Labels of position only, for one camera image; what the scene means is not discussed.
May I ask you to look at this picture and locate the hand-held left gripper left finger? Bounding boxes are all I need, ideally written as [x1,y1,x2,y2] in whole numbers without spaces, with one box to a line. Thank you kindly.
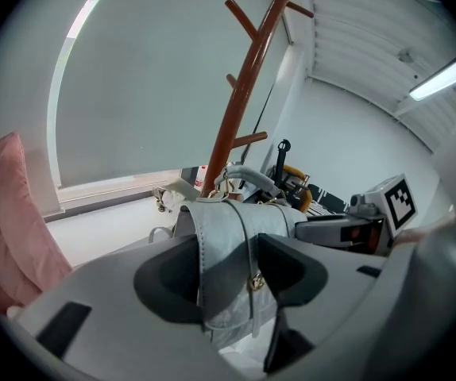
[0,233,269,381]

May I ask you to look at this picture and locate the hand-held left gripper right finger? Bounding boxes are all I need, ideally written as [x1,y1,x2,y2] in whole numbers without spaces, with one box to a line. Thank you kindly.
[257,233,419,381]

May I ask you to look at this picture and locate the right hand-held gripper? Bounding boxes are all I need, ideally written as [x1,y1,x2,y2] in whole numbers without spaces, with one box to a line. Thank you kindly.
[293,173,419,258]

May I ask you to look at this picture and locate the silver quilted handbag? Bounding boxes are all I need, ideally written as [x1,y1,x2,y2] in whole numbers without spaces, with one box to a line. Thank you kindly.
[148,164,309,353]

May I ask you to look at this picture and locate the brown wooden coat rack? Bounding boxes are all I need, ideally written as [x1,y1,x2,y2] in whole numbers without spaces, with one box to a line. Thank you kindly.
[199,0,315,198]

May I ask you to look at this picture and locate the person's right forearm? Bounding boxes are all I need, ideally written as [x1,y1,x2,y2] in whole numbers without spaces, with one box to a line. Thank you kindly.
[394,212,456,249]

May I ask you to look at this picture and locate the black white striped cushion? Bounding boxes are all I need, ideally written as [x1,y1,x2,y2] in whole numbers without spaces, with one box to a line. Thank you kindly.
[306,183,352,218]

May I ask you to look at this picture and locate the orange seat cushion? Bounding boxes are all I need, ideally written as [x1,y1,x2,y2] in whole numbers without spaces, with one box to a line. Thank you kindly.
[282,164,313,210]

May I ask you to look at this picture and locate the pink quilted cushion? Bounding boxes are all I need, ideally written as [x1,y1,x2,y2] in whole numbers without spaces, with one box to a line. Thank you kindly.
[0,131,74,318]

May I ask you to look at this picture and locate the ceiling strip light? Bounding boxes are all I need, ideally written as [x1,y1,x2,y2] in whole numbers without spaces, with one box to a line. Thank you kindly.
[408,60,456,102]

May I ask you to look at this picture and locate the white roller blind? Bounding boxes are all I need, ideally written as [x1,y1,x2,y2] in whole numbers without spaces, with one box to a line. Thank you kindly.
[46,0,295,192]

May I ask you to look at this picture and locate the black blind cord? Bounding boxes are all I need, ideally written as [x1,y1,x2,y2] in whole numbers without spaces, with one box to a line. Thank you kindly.
[242,80,276,167]

